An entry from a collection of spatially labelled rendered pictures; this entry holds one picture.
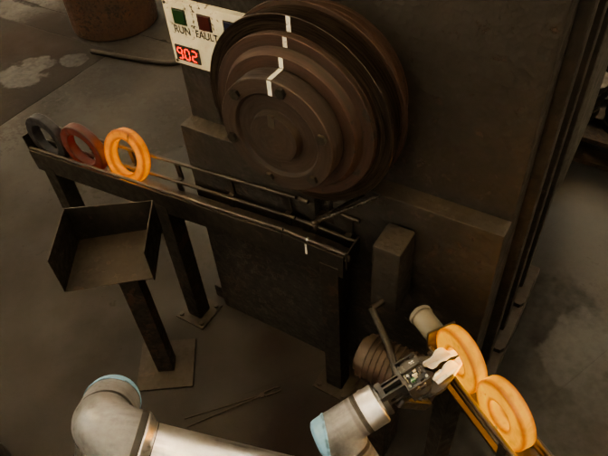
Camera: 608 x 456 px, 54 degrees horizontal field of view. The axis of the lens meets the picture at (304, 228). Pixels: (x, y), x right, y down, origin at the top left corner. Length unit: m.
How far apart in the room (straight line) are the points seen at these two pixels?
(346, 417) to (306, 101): 0.67
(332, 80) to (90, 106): 2.61
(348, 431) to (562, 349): 1.20
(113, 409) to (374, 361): 0.71
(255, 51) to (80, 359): 1.51
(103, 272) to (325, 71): 0.94
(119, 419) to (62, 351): 1.33
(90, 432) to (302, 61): 0.79
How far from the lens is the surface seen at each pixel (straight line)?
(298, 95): 1.19
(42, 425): 2.34
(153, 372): 2.29
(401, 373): 1.34
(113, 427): 1.17
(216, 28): 1.55
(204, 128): 1.77
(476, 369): 1.35
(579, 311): 2.49
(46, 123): 2.23
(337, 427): 1.34
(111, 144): 2.06
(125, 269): 1.80
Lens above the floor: 1.89
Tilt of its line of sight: 46 degrees down
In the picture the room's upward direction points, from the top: 5 degrees counter-clockwise
